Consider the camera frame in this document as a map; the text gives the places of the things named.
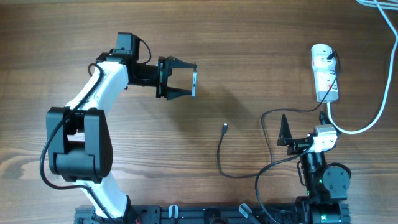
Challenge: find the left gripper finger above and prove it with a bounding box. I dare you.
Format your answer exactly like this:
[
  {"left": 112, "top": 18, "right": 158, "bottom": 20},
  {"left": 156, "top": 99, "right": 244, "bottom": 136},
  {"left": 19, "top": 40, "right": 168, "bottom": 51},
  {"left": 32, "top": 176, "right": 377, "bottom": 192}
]
[
  {"left": 166, "top": 87, "right": 192, "bottom": 100},
  {"left": 169, "top": 56, "right": 197, "bottom": 70}
]

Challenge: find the white power strip cord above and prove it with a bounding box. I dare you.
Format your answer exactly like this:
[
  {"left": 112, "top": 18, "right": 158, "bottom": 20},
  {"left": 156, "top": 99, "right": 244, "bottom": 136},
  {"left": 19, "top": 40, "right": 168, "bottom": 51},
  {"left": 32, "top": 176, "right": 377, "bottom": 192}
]
[{"left": 326, "top": 0, "right": 398, "bottom": 135}]

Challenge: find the teal Galaxy smartphone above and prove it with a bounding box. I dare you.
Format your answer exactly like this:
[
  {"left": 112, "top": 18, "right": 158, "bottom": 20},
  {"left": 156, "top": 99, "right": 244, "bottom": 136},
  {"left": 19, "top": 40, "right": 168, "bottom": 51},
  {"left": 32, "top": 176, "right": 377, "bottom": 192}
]
[{"left": 192, "top": 68, "right": 197, "bottom": 98}]

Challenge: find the black USB charging cable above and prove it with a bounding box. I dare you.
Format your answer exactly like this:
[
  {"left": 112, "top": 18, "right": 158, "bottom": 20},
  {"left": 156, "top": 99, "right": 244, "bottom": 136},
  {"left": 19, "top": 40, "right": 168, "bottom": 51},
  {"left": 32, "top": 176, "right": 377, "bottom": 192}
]
[{"left": 216, "top": 50, "right": 341, "bottom": 179}]

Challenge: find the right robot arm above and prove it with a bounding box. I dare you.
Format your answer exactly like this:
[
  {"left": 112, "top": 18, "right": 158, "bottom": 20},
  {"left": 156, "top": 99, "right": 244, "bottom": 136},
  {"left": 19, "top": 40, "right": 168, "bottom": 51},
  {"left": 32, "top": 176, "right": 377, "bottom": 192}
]
[{"left": 277, "top": 112, "right": 351, "bottom": 224}]

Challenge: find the white USB charger adapter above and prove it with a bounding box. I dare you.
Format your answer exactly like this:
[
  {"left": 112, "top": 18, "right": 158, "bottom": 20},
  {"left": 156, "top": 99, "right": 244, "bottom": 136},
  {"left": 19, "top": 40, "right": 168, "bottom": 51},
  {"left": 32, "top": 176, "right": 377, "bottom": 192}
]
[{"left": 312, "top": 52, "right": 336, "bottom": 72}]

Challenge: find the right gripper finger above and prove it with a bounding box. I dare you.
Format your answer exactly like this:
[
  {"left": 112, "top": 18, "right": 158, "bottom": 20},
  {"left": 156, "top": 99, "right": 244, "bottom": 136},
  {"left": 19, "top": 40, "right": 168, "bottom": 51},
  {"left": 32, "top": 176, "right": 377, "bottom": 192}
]
[
  {"left": 277, "top": 114, "right": 292, "bottom": 146},
  {"left": 319, "top": 110, "right": 341, "bottom": 134}
]

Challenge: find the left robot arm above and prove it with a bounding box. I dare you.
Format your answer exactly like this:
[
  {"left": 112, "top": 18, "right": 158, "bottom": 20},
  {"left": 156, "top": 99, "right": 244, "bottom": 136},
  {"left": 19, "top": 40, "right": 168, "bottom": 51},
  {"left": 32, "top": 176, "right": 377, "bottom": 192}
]
[{"left": 39, "top": 32, "right": 197, "bottom": 223}]

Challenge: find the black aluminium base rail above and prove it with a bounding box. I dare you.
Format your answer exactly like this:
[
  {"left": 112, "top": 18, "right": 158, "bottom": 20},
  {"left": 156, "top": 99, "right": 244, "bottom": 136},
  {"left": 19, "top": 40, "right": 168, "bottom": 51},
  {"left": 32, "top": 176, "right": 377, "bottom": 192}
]
[{"left": 73, "top": 203, "right": 351, "bottom": 224}]

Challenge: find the white power strip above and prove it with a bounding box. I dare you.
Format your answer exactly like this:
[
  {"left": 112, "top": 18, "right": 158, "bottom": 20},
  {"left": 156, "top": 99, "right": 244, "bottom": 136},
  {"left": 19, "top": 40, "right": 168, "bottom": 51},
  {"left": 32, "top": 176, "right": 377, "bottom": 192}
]
[{"left": 310, "top": 44, "right": 340, "bottom": 103}]

